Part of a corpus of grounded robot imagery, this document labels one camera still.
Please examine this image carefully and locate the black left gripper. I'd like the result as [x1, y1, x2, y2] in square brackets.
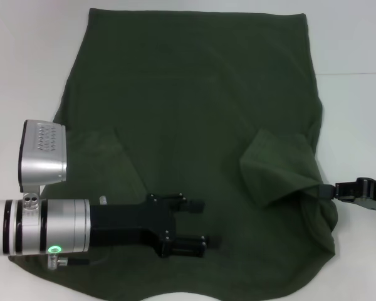
[89, 193, 223, 259]

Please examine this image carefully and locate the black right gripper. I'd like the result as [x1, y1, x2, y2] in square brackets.
[318, 176, 376, 211]

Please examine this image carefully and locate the dark green shirt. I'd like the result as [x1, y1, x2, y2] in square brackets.
[8, 8, 338, 301]

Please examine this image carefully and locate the silver cable connector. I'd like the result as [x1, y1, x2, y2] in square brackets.
[48, 253, 70, 270]

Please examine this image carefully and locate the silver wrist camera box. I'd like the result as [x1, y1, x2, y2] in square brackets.
[18, 119, 68, 209]

